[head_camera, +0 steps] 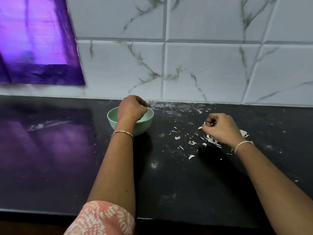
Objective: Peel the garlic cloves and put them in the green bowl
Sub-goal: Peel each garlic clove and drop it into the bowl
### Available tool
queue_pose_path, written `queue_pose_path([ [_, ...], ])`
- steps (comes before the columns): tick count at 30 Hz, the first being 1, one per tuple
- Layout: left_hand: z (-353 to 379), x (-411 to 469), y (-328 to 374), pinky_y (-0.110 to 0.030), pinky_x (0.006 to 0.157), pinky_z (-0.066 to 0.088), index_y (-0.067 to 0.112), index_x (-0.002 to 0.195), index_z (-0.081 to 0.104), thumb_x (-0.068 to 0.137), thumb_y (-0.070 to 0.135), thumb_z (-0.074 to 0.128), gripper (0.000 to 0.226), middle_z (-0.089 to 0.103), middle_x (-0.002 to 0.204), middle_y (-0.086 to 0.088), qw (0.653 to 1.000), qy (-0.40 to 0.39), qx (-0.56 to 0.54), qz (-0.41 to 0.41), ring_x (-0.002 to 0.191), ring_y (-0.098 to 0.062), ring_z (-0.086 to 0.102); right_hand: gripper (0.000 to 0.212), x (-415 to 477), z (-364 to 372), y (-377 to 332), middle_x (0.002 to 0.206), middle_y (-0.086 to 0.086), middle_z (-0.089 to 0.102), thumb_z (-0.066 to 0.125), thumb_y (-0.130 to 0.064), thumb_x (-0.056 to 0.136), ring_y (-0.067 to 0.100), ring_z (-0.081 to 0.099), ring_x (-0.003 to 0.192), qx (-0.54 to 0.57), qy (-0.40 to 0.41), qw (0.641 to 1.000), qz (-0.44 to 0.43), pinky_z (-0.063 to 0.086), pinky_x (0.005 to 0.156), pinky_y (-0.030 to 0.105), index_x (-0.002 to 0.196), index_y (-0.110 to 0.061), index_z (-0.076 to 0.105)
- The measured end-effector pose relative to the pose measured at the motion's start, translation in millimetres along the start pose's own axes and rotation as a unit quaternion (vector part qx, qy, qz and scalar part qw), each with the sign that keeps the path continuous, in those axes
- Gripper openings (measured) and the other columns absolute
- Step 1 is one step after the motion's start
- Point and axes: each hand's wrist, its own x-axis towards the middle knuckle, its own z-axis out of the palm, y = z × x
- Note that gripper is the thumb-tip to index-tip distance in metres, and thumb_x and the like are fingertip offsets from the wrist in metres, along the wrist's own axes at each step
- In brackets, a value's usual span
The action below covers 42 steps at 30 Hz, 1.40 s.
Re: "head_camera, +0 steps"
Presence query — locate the person's right forearm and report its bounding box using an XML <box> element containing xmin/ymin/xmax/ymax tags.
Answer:
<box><xmin>237</xmin><ymin>143</ymin><xmax>313</xmax><ymax>235</ymax></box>

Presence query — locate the silver wrist bracelet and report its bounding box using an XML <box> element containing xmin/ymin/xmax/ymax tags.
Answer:
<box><xmin>110</xmin><ymin>130</ymin><xmax>135</xmax><ymax>141</ymax></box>
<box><xmin>234</xmin><ymin>140</ymin><xmax>255</xmax><ymax>155</ymax></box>

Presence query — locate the purple cloth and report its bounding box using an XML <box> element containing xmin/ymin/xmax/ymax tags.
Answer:
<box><xmin>0</xmin><ymin>0</ymin><xmax>86</xmax><ymax>86</ymax></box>

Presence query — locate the person's left forearm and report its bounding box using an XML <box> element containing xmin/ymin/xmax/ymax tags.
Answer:
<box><xmin>86</xmin><ymin>126</ymin><xmax>137</xmax><ymax>218</ymax></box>

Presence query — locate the person's right hand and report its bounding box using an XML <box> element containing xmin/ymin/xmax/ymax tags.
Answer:
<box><xmin>201</xmin><ymin>113</ymin><xmax>247</xmax><ymax>149</ymax></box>

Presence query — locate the pile of white garlic peels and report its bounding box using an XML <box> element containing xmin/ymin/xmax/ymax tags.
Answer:
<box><xmin>197</xmin><ymin>123</ymin><xmax>250</xmax><ymax>157</ymax></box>

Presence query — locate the mint green bowl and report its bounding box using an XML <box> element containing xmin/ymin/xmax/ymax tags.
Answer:
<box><xmin>107</xmin><ymin>106</ymin><xmax>155</xmax><ymax>137</ymax></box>

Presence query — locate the silver left wrist bracelet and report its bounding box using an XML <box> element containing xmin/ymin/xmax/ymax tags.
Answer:
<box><xmin>110</xmin><ymin>130</ymin><xmax>135</xmax><ymax>141</ymax></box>

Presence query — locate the person's left hand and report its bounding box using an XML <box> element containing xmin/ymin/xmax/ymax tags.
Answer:
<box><xmin>117</xmin><ymin>95</ymin><xmax>149</xmax><ymax>128</ymax></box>

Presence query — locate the pink patterned left sleeve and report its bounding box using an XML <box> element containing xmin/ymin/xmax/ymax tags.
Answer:
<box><xmin>64</xmin><ymin>200</ymin><xmax>136</xmax><ymax>235</ymax></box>

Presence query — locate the silver right wrist bracelet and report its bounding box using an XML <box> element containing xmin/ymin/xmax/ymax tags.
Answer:
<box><xmin>234</xmin><ymin>140</ymin><xmax>255</xmax><ymax>155</ymax></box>

